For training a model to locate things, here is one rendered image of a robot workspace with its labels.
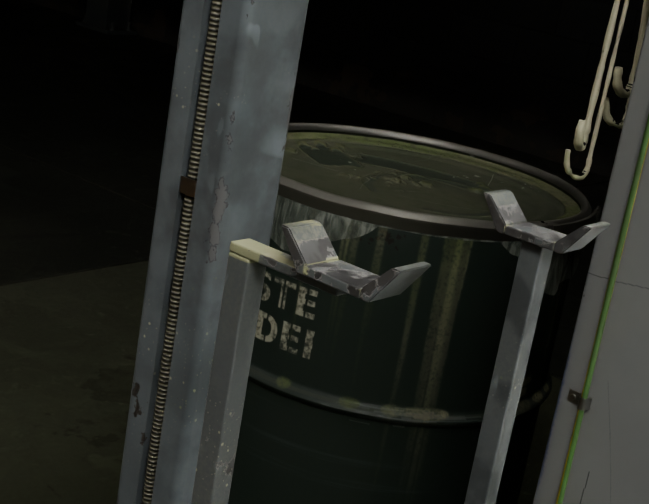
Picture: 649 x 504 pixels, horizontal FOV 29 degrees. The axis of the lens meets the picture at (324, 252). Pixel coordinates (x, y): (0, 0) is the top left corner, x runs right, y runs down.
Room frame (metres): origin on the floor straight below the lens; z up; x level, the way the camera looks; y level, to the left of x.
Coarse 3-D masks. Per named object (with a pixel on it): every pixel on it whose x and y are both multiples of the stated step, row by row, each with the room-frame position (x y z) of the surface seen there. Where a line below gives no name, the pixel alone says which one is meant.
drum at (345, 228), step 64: (320, 128) 2.14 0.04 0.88; (320, 192) 1.67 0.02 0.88; (576, 192) 1.96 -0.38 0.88; (384, 256) 1.64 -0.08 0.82; (448, 256) 1.65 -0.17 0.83; (512, 256) 1.68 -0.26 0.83; (576, 256) 1.82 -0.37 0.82; (320, 320) 1.66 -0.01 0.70; (384, 320) 1.64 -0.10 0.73; (448, 320) 1.65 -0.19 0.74; (256, 384) 1.70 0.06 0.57; (320, 384) 1.65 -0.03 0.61; (384, 384) 1.64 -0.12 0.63; (448, 384) 1.66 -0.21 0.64; (256, 448) 1.69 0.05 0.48; (320, 448) 1.65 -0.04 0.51; (384, 448) 1.64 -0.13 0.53; (448, 448) 1.67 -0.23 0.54; (512, 448) 1.75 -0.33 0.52
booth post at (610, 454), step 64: (640, 64) 1.15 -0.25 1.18; (640, 128) 1.14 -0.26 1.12; (640, 192) 1.13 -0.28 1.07; (640, 256) 1.12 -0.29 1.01; (576, 320) 1.15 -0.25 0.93; (640, 320) 1.11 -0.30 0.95; (576, 384) 1.14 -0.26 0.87; (640, 384) 1.10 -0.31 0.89; (576, 448) 1.13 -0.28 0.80; (640, 448) 1.10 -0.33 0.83
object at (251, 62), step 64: (192, 0) 0.79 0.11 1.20; (256, 0) 0.77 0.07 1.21; (192, 64) 0.79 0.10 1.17; (256, 64) 0.78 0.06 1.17; (192, 128) 0.79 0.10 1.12; (256, 128) 0.79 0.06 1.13; (192, 192) 0.78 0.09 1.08; (256, 192) 0.79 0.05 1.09; (192, 256) 0.78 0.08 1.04; (192, 320) 0.77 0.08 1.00; (192, 384) 0.77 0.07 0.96; (128, 448) 0.80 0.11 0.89; (192, 448) 0.77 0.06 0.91
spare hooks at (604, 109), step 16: (624, 16) 1.22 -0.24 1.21; (608, 32) 1.21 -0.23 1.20; (640, 32) 1.24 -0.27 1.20; (608, 48) 1.21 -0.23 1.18; (640, 48) 1.24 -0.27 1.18; (608, 80) 1.22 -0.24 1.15; (592, 96) 1.21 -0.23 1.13; (624, 96) 1.24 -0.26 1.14; (592, 112) 1.21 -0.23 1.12; (608, 112) 1.24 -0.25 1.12; (576, 128) 1.18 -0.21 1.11; (576, 144) 1.18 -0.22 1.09; (592, 144) 1.22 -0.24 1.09; (592, 160) 1.22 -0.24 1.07; (576, 176) 1.20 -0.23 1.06
